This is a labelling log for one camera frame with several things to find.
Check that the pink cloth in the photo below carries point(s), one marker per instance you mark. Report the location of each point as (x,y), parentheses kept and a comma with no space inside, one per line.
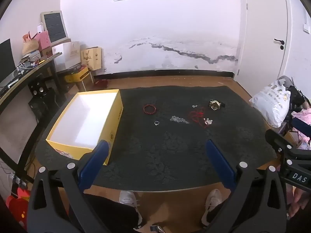
(302,113)

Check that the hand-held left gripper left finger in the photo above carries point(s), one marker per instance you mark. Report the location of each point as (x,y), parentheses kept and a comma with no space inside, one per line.
(96,160)

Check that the white light switch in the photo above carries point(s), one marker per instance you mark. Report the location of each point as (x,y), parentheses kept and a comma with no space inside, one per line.
(306,28)

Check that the pink box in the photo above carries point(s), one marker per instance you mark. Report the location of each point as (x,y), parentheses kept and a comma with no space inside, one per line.
(43,41)

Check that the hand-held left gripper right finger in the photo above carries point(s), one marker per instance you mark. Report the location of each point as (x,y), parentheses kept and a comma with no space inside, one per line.
(218,160)

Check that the yellow cardboard box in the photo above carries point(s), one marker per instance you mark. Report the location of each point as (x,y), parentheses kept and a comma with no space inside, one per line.
(85,116)

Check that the straw hat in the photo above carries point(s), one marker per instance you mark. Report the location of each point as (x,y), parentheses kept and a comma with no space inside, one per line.
(30,47)

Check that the flat yellow box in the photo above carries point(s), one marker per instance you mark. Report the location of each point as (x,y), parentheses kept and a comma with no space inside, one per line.
(76,75)

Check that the brown paper bag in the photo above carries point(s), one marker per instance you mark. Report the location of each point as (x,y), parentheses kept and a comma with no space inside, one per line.
(92,58)

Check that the black curved desk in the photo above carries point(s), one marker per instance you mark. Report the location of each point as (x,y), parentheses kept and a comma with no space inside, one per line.
(36,69)

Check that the person's right hand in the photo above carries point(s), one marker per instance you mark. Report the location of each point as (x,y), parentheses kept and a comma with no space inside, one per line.
(300,201)

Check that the grey cloth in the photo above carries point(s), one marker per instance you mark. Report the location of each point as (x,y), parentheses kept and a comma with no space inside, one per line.
(285,80)

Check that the dark patterned mat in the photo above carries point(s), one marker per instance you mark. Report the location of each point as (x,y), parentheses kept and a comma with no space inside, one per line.
(158,150)

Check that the red decoration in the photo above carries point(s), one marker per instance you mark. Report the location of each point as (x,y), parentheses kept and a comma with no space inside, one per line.
(18,206)

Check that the black speaker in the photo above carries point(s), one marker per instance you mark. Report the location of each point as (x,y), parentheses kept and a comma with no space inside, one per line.
(37,87)

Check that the gold black wristwatch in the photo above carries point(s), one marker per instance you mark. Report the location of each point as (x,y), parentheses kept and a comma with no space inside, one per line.
(215,105)

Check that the white shoe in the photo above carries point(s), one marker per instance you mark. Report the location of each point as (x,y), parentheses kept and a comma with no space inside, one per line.
(212,202)
(128,201)

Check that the white door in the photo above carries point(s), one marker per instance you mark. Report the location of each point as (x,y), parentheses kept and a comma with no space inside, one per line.
(264,29)

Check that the white printed plastic bag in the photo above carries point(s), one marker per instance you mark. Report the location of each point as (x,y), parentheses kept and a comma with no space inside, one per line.
(269,102)

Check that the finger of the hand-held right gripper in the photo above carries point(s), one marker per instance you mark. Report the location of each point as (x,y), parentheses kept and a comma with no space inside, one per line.
(279,142)

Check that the framed dark board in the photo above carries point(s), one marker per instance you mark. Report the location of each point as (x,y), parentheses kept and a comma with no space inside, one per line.
(54,26)

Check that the red bag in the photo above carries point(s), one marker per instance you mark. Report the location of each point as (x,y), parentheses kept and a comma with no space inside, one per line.
(100,83)

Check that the black monitor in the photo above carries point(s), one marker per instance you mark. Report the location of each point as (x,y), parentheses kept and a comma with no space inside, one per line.
(5,60)

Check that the person's left leg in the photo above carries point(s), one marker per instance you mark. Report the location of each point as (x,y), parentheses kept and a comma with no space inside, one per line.
(114,213)

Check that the white box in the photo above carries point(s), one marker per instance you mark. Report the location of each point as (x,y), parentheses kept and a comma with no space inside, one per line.
(68,54)

